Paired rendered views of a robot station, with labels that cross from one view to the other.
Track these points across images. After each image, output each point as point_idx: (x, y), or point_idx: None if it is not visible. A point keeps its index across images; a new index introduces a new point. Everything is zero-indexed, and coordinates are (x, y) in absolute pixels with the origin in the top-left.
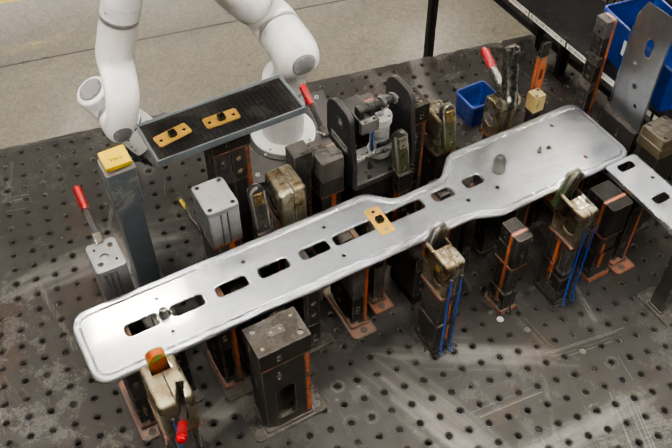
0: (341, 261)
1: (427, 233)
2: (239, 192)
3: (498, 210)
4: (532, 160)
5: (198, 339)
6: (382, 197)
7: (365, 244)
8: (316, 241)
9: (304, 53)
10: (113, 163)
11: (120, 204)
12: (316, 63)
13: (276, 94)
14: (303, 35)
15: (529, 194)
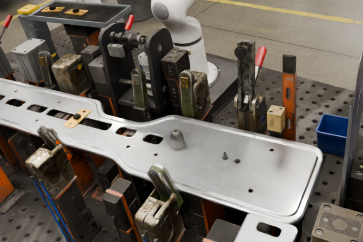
0: (31, 121)
1: (79, 143)
2: None
3: (129, 167)
4: (209, 159)
5: None
6: (101, 108)
7: (51, 123)
8: (44, 105)
9: (159, 1)
10: (22, 9)
11: (28, 38)
12: (170, 14)
13: (112, 13)
14: None
15: None
